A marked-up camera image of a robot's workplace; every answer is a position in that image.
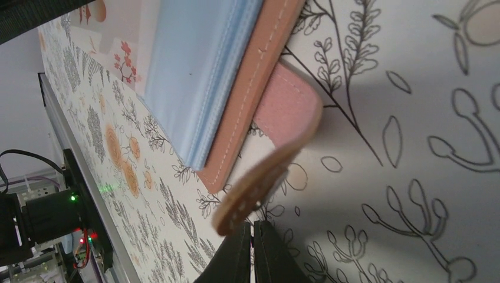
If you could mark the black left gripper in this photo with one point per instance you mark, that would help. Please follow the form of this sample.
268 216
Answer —
20 16

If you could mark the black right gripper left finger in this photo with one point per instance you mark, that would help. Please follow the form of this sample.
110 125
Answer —
231 262

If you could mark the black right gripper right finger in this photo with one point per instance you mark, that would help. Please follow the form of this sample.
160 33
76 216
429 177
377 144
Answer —
272 261

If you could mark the tan leather card holder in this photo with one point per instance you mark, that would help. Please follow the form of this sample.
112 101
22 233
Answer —
213 71

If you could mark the white VIP chip card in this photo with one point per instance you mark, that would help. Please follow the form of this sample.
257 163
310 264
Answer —
118 34

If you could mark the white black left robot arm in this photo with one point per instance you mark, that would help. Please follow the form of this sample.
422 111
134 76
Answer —
51 216

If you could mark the floral patterned table mat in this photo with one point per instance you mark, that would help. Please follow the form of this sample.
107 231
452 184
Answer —
401 183

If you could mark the aluminium rail frame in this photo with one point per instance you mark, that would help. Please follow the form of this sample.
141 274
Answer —
122 269

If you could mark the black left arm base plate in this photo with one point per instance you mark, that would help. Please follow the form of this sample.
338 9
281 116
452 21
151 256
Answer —
89 215

